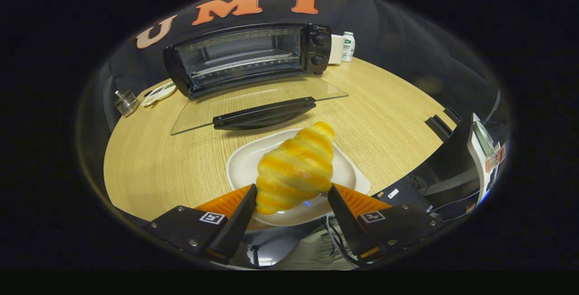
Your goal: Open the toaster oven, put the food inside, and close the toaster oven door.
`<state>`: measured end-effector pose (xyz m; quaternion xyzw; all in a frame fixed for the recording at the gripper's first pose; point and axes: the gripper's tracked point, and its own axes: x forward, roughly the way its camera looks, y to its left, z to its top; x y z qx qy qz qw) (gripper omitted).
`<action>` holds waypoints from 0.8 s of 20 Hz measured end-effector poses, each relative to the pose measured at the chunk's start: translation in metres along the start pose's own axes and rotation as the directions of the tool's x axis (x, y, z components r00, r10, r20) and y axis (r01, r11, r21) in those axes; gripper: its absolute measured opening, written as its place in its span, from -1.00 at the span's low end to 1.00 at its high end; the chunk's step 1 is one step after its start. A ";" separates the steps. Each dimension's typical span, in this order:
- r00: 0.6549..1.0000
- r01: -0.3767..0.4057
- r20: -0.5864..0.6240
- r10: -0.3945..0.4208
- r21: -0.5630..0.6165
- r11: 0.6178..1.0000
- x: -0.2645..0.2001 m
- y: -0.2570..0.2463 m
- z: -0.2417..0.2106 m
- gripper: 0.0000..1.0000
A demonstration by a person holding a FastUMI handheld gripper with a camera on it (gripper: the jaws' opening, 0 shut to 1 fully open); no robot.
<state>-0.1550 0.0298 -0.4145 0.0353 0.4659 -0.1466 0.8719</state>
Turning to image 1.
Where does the black toaster oven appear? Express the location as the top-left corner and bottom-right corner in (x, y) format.
(163, 23), (349, 136)

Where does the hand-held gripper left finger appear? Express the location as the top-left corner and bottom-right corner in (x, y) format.
(142, 184), (258, 264)

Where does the grey cloth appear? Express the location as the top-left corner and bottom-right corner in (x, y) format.
(271, 231), (356, 271)

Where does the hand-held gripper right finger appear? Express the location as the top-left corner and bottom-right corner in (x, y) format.
(327, 184), (446, 262)

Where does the metal oven rack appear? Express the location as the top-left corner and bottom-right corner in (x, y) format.
(192, 52), (304, 78)

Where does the golden croissant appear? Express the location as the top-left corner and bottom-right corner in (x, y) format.
(256, 121), (336, 215)

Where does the small white dish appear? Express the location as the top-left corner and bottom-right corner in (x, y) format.
(141, 82), (177, 107)

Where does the white bottle with green label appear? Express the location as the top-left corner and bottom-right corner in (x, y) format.
(342, 31), (356, 63)

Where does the white plate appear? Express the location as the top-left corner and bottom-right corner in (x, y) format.
(226, 128), (371, 227)

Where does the glass toaster oven door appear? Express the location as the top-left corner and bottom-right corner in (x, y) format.
(170, 76), (349, 136)

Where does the black cable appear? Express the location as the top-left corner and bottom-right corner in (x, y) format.
(323, 216), (362, 266)

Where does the metal wire basket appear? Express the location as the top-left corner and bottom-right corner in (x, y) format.
(114, 90), (140, 118)

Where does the white box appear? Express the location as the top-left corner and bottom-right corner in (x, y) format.
(328, 34), (345, 65)

